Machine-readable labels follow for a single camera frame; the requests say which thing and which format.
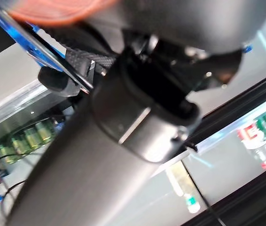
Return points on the blue plastic shopping basket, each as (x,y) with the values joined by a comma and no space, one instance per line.
(17,40)

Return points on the large yellow tea bottle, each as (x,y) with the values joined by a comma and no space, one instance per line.
(184,186)

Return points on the large water bottle red label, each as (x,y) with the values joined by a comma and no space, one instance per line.
(255,139)

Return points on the dark shelf board clear rail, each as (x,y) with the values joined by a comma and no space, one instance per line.
(17,103)
(252,200)
(241,110)

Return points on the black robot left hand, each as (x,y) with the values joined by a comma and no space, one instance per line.
(88,164)

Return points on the cola bottle red label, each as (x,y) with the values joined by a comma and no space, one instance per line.
(60,11)

